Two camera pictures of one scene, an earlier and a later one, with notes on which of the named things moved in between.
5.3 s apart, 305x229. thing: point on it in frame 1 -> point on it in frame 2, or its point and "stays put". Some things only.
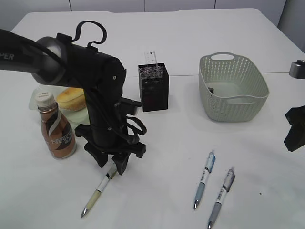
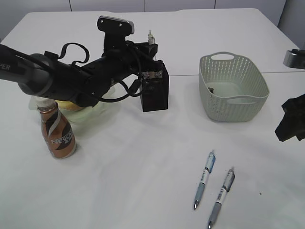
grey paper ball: x=211 y=89 stays put
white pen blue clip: x=211 y=160 stays put
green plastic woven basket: x=231 y=88 stays put
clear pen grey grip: x=228 y=182 stays put
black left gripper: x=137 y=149 -> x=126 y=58
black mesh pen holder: x=154 y=86 stays put
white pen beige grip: x=109 y=175 -> x=151 y=38
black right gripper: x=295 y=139 -> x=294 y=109
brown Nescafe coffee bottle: x=58 y=131 stays put
